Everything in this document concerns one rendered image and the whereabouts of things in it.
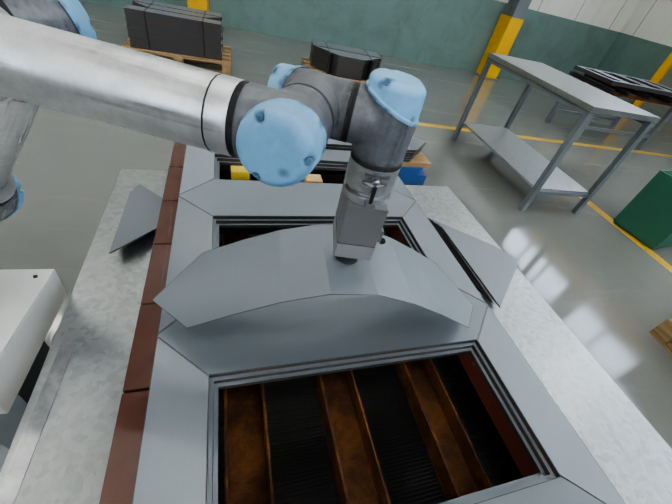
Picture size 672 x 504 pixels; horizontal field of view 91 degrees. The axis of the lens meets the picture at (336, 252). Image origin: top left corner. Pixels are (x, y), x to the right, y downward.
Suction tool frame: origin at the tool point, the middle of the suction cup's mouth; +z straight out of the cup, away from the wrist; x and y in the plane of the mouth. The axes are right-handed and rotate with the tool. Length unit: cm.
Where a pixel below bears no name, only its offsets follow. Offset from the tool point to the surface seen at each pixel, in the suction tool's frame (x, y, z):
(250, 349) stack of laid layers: 15.0, -10.4, 15.8
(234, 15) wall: 158, 693, 82
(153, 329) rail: 33.7, -6.8, 17.9
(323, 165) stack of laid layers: 1, 68, 17
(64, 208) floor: 143, 121, 101
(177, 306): 28.3, -7.0, 9.5
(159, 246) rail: 40.5, 15.7, 17.9
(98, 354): 48, -5, 33
